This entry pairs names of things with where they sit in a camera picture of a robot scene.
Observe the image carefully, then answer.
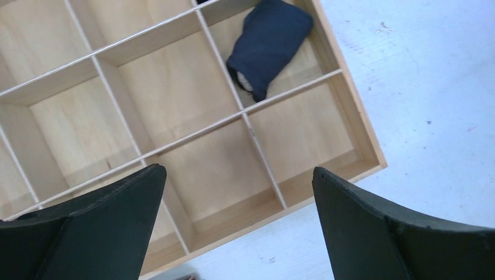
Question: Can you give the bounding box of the wooden compartment organizer tray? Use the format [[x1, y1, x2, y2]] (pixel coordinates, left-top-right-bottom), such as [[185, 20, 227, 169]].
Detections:
[[1, 0, 386, 279]]

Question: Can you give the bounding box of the navy rolled underwear in tray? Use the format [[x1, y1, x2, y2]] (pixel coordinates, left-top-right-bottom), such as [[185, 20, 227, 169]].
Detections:
[[226, 1, 313, 103]]

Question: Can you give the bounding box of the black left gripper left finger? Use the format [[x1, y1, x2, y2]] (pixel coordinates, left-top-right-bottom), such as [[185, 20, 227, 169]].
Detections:
[[1, 164, 167, 279]]

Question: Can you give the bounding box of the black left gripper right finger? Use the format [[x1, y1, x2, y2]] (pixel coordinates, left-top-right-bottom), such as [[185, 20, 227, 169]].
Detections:
[[312, 167, 494, 279]]

